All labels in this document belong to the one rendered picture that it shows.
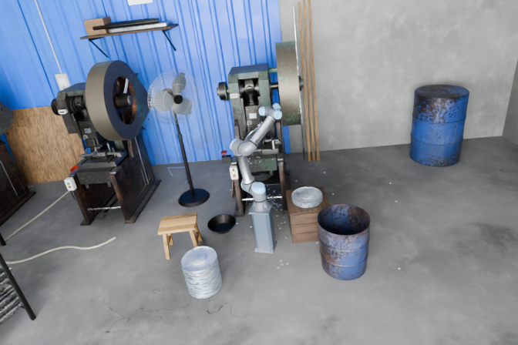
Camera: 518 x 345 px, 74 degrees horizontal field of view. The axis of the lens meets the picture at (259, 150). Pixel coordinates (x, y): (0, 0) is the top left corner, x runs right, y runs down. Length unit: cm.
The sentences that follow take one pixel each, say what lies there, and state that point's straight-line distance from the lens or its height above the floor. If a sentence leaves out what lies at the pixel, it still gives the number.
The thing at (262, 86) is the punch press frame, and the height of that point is 137.
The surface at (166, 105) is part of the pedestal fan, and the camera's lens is 369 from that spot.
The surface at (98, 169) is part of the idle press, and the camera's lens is 414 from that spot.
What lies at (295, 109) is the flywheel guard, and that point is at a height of 119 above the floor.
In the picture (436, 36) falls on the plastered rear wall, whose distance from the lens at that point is 500.
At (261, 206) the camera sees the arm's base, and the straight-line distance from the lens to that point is 305.
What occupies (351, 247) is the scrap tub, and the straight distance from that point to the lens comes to 283.
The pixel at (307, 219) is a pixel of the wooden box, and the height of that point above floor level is 26.
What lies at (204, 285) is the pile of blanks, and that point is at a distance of 298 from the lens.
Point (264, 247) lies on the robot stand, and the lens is 332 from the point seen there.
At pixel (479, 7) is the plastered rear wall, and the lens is 517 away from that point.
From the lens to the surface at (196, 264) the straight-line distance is 294.
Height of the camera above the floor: 222
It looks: 25 degrees down
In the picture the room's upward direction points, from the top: 7 degrees counter-clockwise
